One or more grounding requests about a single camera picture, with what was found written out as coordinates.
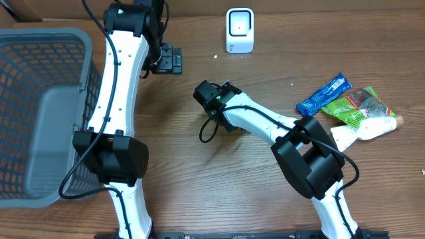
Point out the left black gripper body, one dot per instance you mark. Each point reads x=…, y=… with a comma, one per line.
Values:
x=168, y=62

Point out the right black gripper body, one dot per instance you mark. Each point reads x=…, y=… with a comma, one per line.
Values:
x=230, y=127

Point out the blue snack packet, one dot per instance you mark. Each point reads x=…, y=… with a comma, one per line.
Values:
x=323, y=96

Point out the white bamboo cream tube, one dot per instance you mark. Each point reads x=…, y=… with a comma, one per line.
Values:
x=370, y=128

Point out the green red snack packet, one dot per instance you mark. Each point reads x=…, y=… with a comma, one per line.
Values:
x=354, y=108

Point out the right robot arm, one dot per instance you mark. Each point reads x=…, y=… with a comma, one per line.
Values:
x=309, y=160

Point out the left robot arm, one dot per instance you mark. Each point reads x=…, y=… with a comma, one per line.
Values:
x=107, y=146

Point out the white barcode scanner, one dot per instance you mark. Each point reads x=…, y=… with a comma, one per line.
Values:
x=239, y=30

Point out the grey plastic mesh basket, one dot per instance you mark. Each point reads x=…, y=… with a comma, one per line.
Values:
x=49, y=89

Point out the brown cardboard backboard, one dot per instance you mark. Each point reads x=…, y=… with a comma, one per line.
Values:
x=37, y=10

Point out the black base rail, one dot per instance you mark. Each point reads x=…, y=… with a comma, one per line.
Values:
x=302, y=234

